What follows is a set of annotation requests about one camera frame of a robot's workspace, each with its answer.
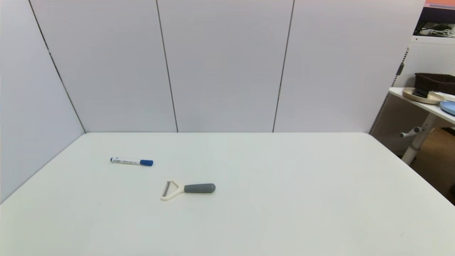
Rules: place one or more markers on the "blue capped white marker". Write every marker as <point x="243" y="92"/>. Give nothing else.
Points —
<point x="129" y="161"/>

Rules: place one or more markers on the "beige round plate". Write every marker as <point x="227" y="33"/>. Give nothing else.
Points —
<point x="408" y="94"/>

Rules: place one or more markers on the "small black object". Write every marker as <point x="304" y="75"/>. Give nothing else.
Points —
<point x="421" y="93"/>

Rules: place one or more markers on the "white side table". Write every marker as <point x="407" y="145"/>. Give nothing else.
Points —
<point x="432" y="108"/>

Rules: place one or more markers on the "white perforated pegboard panel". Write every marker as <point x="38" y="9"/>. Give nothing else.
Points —
<point x="426" y="57"/>

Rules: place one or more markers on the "dark woven basket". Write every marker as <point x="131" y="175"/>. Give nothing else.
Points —
<point x="437" y="83"/>

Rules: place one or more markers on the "light blue plate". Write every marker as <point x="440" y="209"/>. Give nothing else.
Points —
<point x="449" y="106"/>

